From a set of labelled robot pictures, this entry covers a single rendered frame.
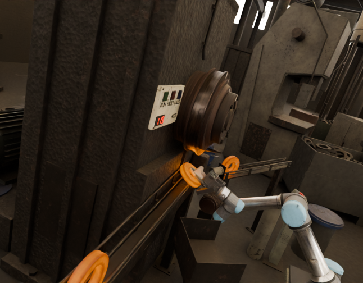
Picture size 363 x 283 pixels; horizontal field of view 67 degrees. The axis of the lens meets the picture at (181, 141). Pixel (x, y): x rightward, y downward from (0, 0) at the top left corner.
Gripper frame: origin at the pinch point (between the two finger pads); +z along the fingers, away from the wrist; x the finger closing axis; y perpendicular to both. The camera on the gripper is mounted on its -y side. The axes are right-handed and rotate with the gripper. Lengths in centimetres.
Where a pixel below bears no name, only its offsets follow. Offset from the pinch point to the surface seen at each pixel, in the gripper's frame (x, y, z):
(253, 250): -58, -45, -76
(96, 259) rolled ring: 89, 2, 0
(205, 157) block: -20.2, 3.4, -0.6
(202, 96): 19.5, 42.0, 17.2
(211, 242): 33.2, -5.3, -29.8
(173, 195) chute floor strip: 15.5, -11.2, -1.8
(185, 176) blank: 8.8, -0.9, 0.0
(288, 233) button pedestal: -63, -17, -85
